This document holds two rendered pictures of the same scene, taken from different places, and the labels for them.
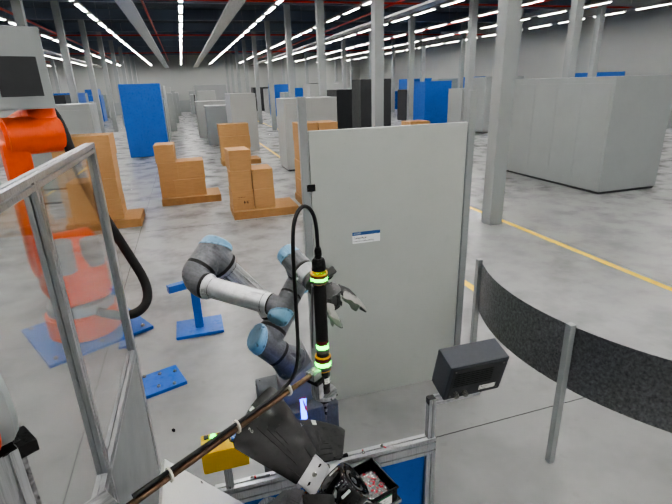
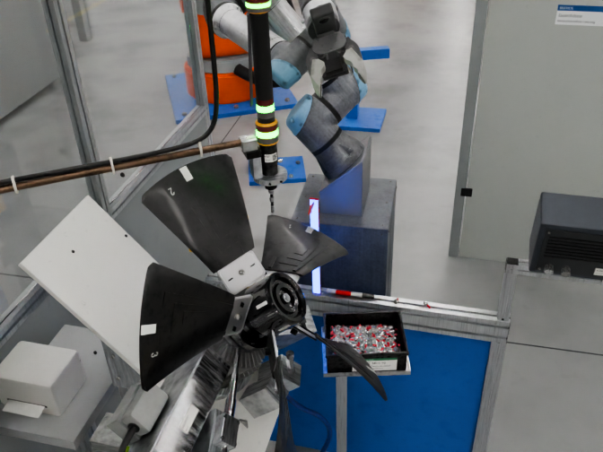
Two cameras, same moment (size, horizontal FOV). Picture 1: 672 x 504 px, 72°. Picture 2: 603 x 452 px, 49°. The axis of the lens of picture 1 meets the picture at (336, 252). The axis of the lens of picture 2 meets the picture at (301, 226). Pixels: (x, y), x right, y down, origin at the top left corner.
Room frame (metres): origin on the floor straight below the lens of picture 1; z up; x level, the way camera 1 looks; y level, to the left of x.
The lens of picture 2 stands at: (0.10, -0.63, 2.13)
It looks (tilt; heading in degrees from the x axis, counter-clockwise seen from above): 34 degrees down; 32
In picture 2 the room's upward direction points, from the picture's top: 2 degrees counter-clockwise
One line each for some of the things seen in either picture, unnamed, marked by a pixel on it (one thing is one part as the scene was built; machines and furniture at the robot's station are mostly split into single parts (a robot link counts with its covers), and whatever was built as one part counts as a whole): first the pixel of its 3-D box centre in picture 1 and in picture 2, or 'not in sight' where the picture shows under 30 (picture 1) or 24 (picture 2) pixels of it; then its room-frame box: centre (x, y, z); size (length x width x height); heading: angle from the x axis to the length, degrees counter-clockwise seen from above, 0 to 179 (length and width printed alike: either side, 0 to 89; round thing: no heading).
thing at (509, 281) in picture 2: (430, 416); (507, 290); (1.57, -0.37, 0.96); 0.03 x 0.03 x 0.20; 16
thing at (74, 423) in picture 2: not in sight; (70, 381); (0.82, 0.54, 0.84); 0.36 x 0.24 x 0.03; 16
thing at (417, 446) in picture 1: (331, 468); (351, 306); (1.45, 0.05, 0.82); 0.90 x 0.04 x 0.08; 106
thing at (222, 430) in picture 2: not in sight; (226, 431); (0.74, -0.04, 1.08); 0.07 x 0.04 x 0.06; 26
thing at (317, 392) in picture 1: (321, 381); (264, 157); (1.07, 0.05, 1.50); 0.09 x 0.07 x 0.10; 141
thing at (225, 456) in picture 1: (225, 451); not in sight; (1.34, 0.43, 1.02); 0.16 x 0.10 x 0.11; 106
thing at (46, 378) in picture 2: not in sight; (36, 382); (0.74, 0.55, 0.91); 0.17 x 0.16 x 0.11; 106
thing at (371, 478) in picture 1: (362, 491); (366, 343); (1.31, -0.07, 0.84); 0.19 x 0.14 x 0.04; 121
